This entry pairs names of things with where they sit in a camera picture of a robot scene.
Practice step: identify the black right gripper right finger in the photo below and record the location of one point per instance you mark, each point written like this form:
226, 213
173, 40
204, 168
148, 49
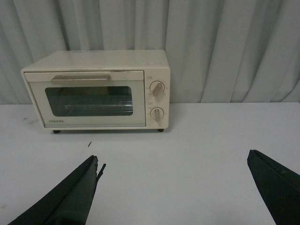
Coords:
278, 186

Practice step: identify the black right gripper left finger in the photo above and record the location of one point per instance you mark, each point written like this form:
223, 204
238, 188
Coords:
69, 202

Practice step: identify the cream oven door with window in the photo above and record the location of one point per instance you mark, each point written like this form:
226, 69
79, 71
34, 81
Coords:
50, 99

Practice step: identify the beige metallic door handle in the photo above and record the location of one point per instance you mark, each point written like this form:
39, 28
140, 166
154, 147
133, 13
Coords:
80, 79

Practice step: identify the cream toaster oven body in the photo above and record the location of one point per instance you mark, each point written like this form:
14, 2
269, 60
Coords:
153, 63

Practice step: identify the lower beige control knob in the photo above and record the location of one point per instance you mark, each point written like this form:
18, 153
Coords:
157, 114

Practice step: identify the beige control knob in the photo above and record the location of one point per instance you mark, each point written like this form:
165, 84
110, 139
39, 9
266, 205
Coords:
157, 88
157, 114

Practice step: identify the upper beige control knob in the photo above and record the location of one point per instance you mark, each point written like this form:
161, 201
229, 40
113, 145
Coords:
157, 88

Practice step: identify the white pleated curtain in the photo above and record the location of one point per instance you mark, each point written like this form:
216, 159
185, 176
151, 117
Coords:
219, 51

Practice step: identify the wire oven rack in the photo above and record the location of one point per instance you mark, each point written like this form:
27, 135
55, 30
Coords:
101, 106

